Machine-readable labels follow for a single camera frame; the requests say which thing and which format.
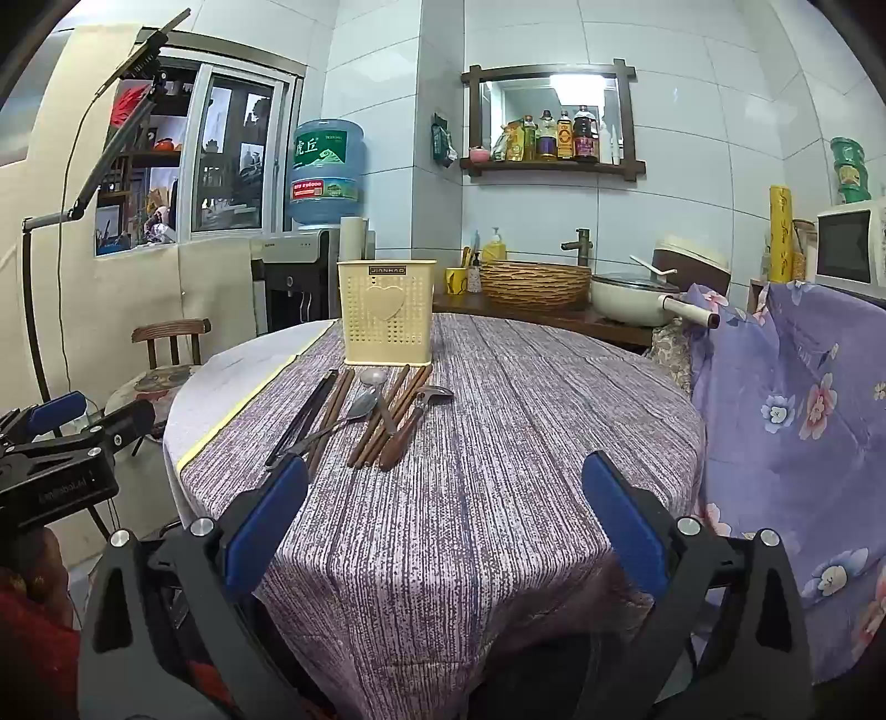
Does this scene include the water dispenser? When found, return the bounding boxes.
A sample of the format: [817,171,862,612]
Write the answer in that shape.
[250,230,343,337]

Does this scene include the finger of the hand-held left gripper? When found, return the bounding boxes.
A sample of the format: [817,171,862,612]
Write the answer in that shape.
[72,399,157,462]
[0,390,90,451]

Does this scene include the long steel spoon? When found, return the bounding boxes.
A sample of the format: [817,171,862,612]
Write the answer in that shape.
[275,389,380,464]

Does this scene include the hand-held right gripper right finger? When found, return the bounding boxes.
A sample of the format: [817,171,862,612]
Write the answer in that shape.
[581,450,812,720]

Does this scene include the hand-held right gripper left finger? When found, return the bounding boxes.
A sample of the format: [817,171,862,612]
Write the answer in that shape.
[78,453,310,720]

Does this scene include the white brown rice cooker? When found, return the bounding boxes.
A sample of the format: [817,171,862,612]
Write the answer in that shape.
[654,234,733,299]

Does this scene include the black chopstick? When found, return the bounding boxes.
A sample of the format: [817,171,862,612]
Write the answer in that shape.
[265,370,334,472]
[273,372,340,466]

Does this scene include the yellow roll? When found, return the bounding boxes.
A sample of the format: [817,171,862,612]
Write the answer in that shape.
[768,184,794,284]

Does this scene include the purple floral cloth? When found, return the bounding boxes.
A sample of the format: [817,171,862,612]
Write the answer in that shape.
[682,280,886,686]

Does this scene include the wooden handled metal spoon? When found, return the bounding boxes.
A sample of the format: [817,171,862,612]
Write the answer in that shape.
[378,385,456,472]

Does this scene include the white framed sliding window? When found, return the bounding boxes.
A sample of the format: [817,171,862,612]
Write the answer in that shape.
[93,52,306,257]

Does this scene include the person's left forearm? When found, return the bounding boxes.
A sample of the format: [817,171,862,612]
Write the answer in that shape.
[0,533,85,720]

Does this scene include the wooden framed mirror shelf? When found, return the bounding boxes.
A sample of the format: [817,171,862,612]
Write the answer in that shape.
[460,59,647,184]

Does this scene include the wooden counter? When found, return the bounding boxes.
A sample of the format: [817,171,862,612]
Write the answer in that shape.
[432,291,655,351]

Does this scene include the white microwave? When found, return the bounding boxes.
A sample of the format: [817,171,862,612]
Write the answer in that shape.
[813,199,886,292]

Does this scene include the small steel spoon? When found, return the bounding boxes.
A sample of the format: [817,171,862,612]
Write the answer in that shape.
[358,367,400,437]

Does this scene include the bronze faucet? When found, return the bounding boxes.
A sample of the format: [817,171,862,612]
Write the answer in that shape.
[560,228,594,268]

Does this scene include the white table cover yellow edge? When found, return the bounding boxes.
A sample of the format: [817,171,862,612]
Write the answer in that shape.
[164,320,337,527]

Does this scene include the woven basket wash basin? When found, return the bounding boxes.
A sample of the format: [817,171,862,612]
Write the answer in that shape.
[479,259,593,310]

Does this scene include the dark soy sauce bottle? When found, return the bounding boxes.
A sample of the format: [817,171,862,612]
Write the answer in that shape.
[573,105,600,163]

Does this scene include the wooden chair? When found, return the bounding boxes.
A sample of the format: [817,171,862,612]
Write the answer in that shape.
[104,318,212,430]

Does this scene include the black floor stand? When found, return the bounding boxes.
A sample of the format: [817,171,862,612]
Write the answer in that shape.
[20,7,192,409]

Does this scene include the brown wooden chopstick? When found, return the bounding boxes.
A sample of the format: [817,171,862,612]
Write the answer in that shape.
[365,366,434,468]
[305,369,349,479]
[311,370,356,472]
[346,364,411,468]
[356,366,425,470]

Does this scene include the cream pan with glass lid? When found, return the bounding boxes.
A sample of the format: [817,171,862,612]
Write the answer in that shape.
[590,272,721,330]

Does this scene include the cat print cushion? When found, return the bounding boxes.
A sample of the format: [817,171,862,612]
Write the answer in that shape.
[105,364,203,423]

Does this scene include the green hanging packet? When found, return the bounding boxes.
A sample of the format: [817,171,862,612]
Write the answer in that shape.
[430,112,458,167]

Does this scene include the blue water jug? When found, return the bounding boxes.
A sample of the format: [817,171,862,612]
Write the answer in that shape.
[289,117,365,232]

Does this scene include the yellow snack packet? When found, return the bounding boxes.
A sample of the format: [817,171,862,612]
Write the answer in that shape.
[493,121,525,162]

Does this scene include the cream plastic utensil holder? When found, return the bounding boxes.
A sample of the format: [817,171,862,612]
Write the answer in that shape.
[337,259,439,367]

